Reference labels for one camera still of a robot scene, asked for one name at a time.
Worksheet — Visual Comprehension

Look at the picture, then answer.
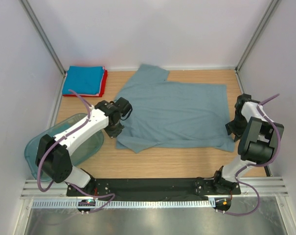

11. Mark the translucent teal plastic basket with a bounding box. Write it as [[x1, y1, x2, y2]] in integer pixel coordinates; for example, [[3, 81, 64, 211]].
[[24, 113, 104, 178]]

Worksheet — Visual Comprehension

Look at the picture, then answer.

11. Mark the folded red t shirt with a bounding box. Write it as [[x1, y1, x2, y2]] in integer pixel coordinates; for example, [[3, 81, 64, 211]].
[[62, 69, 109, 98]]

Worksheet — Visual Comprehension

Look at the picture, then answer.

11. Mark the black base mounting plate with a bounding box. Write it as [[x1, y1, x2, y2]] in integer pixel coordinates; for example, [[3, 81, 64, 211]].
[[66, 177, 242, 202]]

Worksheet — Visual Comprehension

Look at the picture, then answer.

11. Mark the aluminium extrusion rail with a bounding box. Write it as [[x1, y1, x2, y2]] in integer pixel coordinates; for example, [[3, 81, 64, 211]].
[[20, 178, 289, 200]]

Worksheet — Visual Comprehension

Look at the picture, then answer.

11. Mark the aluminium frame post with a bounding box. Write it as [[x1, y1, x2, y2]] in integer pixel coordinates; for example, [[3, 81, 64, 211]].
[[18, 0, 67, 75], [235, 0, 282, 73]]

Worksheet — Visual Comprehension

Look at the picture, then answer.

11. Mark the purple cable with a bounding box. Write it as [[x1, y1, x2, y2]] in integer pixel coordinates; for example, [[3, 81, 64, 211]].
[[37, 89, 116, 213], [216, 93, 281, 216]]

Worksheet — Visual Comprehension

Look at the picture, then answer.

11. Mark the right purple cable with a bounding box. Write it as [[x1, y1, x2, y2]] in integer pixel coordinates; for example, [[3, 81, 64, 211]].
[[216, 93, 281, 216]]

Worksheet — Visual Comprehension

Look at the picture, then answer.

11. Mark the left aluminium frame post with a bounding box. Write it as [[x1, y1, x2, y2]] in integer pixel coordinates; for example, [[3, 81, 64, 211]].
[[18, 0, 67, 75]]

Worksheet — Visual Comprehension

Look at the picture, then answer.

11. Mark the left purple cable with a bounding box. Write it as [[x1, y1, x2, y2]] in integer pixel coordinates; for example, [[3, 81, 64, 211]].
[[37, 89, 116, 213]]

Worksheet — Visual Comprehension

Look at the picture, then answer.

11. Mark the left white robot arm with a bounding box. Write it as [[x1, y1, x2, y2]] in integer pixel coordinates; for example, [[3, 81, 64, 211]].
[[36, 97, 133, 196]]

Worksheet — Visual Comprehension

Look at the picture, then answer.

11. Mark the right aluminium frame post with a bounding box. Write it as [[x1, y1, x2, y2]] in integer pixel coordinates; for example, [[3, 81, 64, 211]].
[[235, 0, 282, 73]]

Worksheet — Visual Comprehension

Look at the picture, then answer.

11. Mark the grey-blue t shirt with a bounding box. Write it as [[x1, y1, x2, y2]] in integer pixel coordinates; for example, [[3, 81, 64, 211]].
[[116, 64, 234, 153]]

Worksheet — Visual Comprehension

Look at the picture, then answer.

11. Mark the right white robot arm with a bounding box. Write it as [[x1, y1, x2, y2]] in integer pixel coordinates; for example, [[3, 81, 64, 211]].
[[211, 94, 284, 194]]

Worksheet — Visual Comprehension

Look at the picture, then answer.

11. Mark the slotted grey cable duct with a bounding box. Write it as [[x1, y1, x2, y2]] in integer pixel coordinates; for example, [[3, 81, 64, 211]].
[[32, 198, 215, 210]]

